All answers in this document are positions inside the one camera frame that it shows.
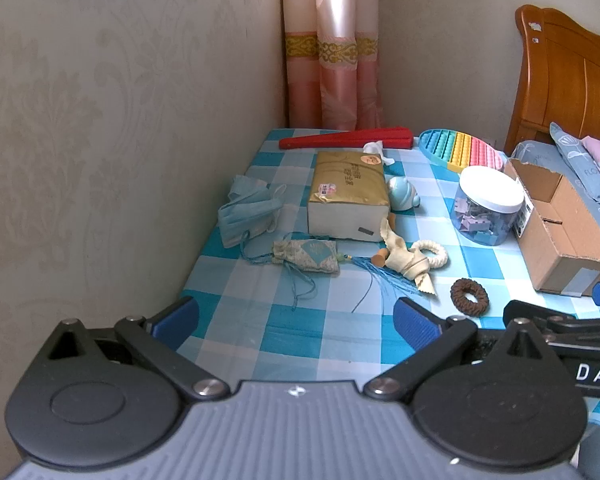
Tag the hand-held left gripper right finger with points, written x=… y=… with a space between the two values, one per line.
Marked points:
x=415 y=322

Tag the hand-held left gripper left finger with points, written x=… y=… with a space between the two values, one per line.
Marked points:
x=177 y=317

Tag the cardboard box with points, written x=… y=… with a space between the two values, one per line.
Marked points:
x=555 y=250

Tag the cream sock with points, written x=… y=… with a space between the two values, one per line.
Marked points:
x=397 y=255

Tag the blue face mask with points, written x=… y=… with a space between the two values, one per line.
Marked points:
x=242 y=217

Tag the floral sachet with blue tassel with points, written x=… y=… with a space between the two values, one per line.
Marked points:
x=305 y=255

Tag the white tissue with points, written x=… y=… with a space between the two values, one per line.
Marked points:
x=375 y=147

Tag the brown hair scrunchie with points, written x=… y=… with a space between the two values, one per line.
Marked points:
x=459 y=305

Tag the cream hair scrunchie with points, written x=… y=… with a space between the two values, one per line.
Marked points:
x=441 y=256

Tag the blue checked tablecloth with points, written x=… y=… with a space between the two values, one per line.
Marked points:
x=260 y=320

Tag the clear jar with white lid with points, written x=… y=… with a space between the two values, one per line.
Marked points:
x=485 y=215

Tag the pale blue snail toy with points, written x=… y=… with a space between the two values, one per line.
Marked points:
x=402 y=192

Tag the blue-grey flower pillow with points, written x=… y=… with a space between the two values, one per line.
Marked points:
x=577 y=165

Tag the gold tissue pack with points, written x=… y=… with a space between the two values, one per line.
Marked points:
x=347 y=195

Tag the rainbow pop bubble toy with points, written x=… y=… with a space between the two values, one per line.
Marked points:
x=450 y=147

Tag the red folding fan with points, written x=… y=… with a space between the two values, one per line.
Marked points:
x=340 y=139

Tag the wooden bed headboard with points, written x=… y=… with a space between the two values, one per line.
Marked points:
x=555 y=85

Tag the pink curtain with gold band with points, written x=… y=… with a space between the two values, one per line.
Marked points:
x=337 y=60

